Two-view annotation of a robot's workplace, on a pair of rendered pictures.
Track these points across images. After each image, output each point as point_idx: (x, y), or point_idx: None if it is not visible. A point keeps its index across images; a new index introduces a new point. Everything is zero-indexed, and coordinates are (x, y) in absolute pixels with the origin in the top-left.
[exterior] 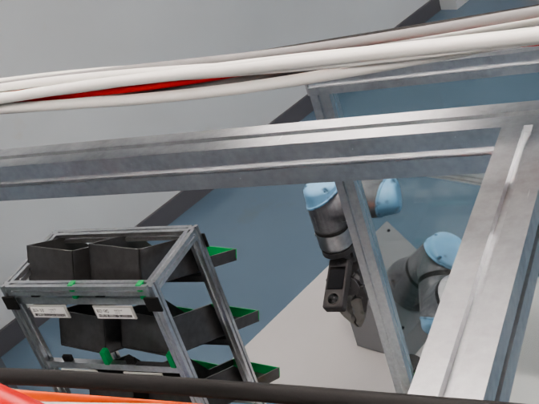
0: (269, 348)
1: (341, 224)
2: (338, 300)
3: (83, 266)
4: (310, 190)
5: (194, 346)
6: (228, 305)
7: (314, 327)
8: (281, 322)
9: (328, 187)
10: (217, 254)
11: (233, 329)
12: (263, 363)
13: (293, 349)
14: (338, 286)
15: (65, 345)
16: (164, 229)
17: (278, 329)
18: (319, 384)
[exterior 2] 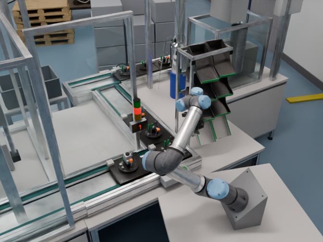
0: (269, 178)
1: None
2: (183, 113)
3: None
4: (196, 87)
5: (188, 80)
6: (191, 83)
7: (268, 193)
8: (282, 188)
9: (192, 89)
10: (198, 75)
11: (189, 89)
12: (262, 173)
13: (261, 182)
14: (187, 113)
15: None
16: (199, 54)
17: (279, 186)
18: (234, 177)
